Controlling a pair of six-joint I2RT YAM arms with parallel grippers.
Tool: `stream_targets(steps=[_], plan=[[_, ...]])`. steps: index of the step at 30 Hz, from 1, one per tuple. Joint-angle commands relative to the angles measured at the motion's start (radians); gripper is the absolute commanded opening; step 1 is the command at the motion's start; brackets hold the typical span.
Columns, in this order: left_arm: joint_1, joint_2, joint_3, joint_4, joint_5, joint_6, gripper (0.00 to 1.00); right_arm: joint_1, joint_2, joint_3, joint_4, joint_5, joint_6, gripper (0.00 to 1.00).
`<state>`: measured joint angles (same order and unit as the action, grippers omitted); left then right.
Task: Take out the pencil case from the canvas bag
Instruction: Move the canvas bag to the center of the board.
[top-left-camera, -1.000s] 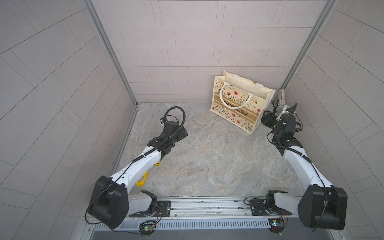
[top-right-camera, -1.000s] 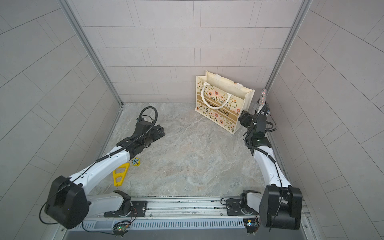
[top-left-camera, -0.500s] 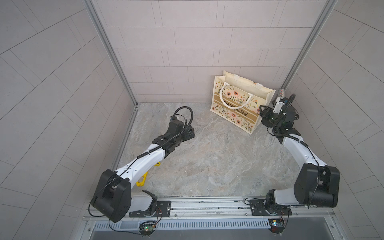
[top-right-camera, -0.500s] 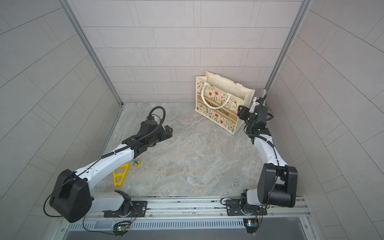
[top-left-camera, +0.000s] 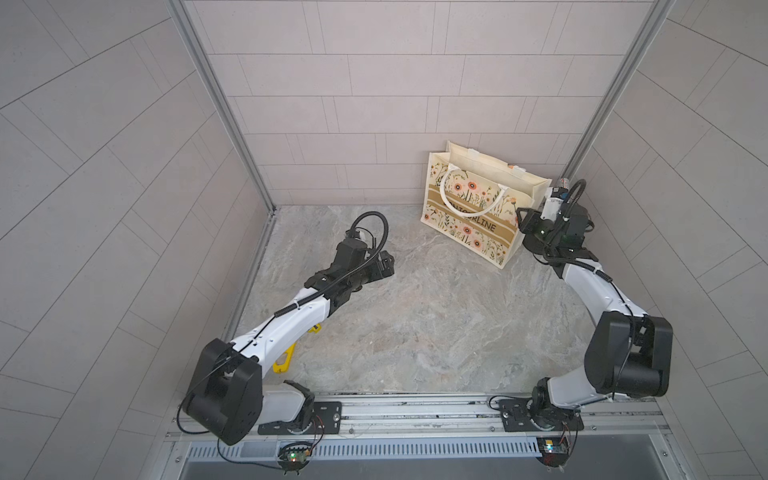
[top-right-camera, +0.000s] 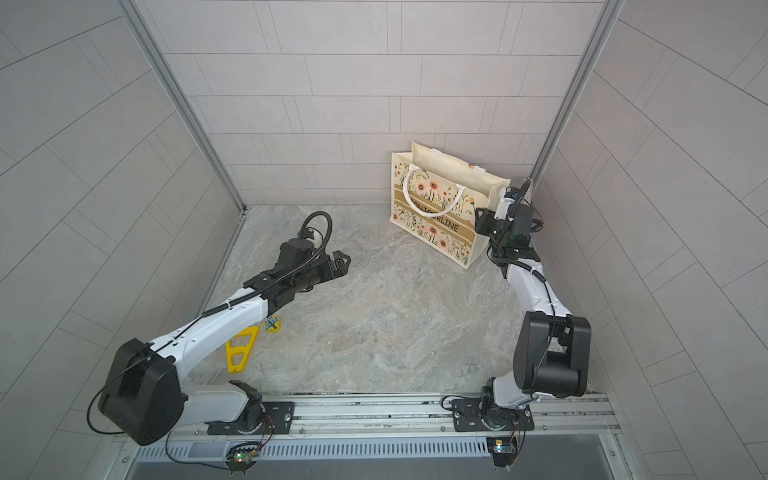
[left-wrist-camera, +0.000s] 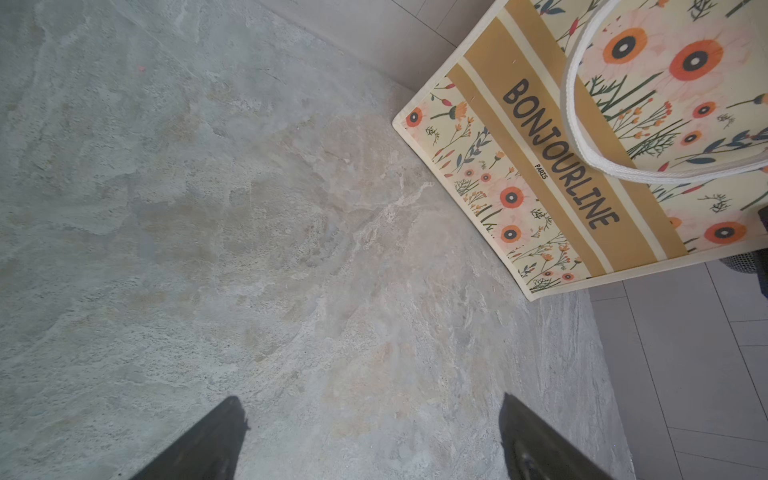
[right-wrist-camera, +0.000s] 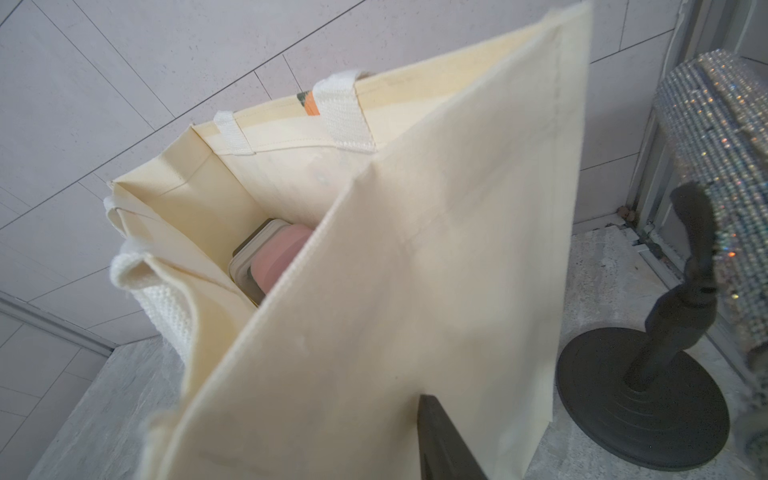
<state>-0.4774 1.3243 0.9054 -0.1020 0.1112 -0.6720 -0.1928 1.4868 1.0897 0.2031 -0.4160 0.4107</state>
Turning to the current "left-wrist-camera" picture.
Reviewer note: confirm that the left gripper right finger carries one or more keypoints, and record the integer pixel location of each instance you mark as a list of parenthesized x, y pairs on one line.
[(534, 450)]

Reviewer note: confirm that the glitter microphone on stand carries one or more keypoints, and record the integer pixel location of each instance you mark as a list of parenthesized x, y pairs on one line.
[(753, 262)]

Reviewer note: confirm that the floral canvas tote bag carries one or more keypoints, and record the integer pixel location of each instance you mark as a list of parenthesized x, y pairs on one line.
[(596, 141)]

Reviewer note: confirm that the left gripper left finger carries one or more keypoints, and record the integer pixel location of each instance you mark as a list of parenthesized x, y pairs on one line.
[(209, 450)]

